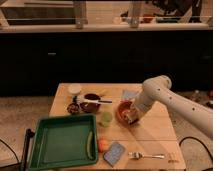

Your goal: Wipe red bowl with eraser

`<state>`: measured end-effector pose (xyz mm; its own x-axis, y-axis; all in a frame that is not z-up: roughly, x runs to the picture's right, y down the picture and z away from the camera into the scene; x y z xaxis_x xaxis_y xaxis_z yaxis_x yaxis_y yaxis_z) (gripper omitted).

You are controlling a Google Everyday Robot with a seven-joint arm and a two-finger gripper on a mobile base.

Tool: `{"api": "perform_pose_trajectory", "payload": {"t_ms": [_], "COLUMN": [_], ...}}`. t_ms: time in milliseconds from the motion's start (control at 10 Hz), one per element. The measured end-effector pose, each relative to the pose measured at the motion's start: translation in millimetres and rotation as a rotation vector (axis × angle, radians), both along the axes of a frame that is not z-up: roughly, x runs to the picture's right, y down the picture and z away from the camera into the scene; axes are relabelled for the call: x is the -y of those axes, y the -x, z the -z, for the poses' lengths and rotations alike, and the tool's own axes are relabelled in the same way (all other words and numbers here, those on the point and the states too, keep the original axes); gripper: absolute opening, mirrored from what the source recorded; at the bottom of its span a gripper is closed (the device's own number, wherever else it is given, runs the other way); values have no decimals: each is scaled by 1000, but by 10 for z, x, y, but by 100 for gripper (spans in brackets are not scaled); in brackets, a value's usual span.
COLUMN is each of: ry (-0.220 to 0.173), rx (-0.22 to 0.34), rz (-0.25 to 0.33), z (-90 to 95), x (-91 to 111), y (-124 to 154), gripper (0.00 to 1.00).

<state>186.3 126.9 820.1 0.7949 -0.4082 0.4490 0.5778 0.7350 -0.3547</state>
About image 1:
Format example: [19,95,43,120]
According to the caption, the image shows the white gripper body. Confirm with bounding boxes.
[128,101,149,124]

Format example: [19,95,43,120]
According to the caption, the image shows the red bowl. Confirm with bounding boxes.
[115,101,136,126]

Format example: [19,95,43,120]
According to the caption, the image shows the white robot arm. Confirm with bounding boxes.
[127,75,213,140]

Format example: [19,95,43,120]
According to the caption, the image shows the dark maroon bowl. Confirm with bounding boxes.
[80,93,100,113]

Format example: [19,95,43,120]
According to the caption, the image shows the white small bowl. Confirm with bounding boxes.
[68,83,82,95]

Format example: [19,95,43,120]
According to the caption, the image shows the light blue cloth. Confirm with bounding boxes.
[121,89,138,101]

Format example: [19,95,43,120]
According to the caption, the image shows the light green cup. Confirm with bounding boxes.
[99,112,113,127]

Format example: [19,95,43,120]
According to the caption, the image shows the blue grey sponge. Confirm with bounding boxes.
[103,142,125,167]

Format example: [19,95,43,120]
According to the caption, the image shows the orange toy fruit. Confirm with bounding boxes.
[98,138,109,153]

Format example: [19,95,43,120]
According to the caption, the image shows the green pea pod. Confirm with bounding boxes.
[86,131,93,160]

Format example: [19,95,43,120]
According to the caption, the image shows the dark round toy food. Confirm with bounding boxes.
[67,102,80,115]

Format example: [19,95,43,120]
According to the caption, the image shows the green plastic tray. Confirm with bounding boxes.
[28,114,98,171]

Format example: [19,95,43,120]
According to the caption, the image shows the black table clamp bar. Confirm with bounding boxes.
[20,129,35,171]

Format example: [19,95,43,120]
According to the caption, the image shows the white black-handled spatula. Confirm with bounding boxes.
[76,96,112,104]

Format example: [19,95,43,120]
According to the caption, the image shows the black cable right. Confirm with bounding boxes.
[178,136,213,171]

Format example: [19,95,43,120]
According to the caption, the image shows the black cable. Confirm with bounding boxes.
[178,136,213,171]
[0,138,23,171]

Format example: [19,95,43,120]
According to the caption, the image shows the black cable left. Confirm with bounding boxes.
[0,138,23,171]

